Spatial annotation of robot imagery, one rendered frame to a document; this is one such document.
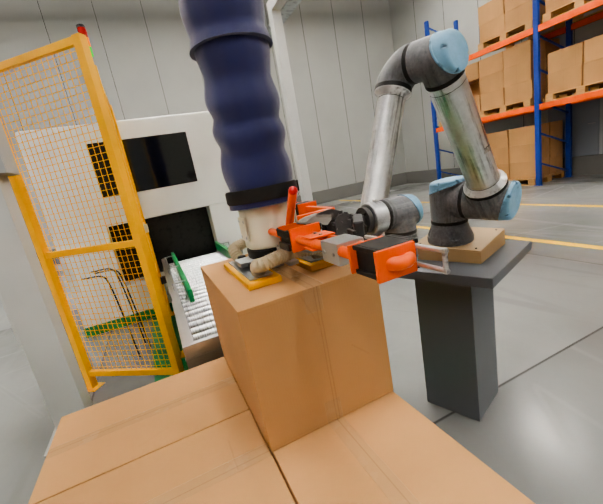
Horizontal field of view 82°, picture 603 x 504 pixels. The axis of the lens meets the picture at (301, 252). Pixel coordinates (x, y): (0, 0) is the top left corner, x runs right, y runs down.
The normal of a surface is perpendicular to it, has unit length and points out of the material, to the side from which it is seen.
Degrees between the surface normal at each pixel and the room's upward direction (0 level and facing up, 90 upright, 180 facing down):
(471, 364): 90
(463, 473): 0
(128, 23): 90
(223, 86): 78
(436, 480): 0
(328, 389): 89
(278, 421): 89
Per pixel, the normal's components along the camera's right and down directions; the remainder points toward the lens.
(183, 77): 0.40, 0.14
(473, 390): -0.71, 0.29
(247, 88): 0.18, -0.05
